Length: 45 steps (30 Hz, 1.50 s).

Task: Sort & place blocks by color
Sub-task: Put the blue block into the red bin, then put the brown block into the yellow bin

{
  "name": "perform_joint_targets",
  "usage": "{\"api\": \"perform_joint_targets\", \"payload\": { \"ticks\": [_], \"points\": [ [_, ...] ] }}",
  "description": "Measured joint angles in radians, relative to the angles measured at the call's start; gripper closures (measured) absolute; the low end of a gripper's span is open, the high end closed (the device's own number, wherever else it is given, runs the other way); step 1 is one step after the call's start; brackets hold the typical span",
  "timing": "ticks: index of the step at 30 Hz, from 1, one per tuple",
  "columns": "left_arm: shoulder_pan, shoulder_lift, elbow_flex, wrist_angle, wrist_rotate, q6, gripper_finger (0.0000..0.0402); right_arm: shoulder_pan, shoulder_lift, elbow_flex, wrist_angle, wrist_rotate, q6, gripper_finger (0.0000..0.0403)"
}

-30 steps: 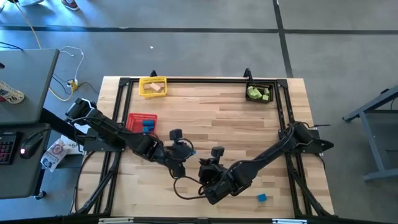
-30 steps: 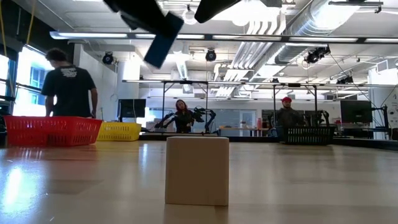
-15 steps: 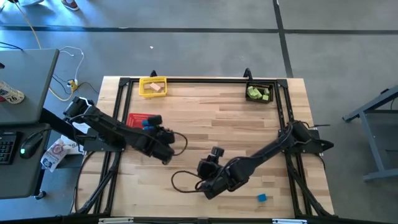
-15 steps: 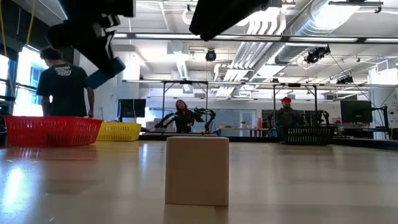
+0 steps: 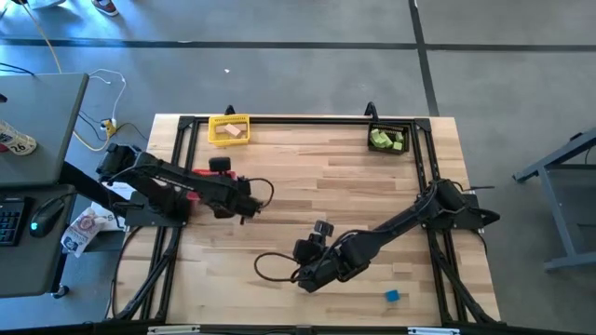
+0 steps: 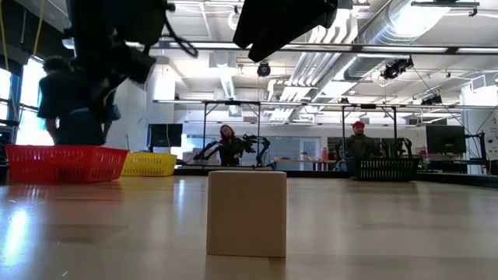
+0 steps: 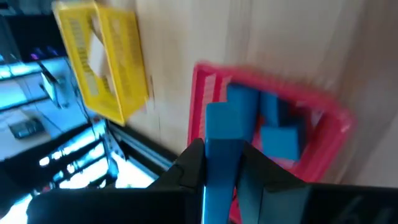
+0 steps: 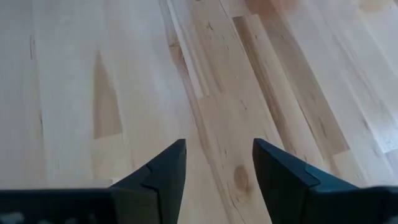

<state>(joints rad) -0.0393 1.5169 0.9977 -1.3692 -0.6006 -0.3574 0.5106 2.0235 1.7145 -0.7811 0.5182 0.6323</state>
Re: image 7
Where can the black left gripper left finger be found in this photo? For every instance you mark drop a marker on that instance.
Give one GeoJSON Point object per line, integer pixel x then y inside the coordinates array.
{"type": "Point", "coordinates": [186, 186]}

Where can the long blue block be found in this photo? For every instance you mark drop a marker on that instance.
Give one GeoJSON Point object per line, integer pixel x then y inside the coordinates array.
{"type": "Point", "coordinates": [220, 155]}

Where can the rectangular wooden block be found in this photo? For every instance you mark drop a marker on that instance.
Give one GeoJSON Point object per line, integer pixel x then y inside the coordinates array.
{"type": "Point", "coordinates": [98, 59]}

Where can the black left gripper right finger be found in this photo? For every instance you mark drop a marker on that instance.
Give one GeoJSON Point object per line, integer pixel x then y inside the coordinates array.
{"type": "Point", "coordinates": [267, 177]}

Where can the yellow plastic basket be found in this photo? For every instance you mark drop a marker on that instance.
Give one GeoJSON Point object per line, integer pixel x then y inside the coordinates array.
{"type": "Point", "coordinates": [124, 77]}

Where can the blue cube block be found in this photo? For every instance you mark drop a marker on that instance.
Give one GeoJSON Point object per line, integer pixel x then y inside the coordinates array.
{"type": "Point", "coordinates": [270, 109]}

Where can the black keyboard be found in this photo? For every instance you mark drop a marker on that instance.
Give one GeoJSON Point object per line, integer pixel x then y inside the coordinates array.
{"type": "Point", "coordinates": [26, 129]}

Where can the red plastic basket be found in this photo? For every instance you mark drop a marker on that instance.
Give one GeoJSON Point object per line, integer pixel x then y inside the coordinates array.
{"type": "Point", "coordinates": [329, 140]}

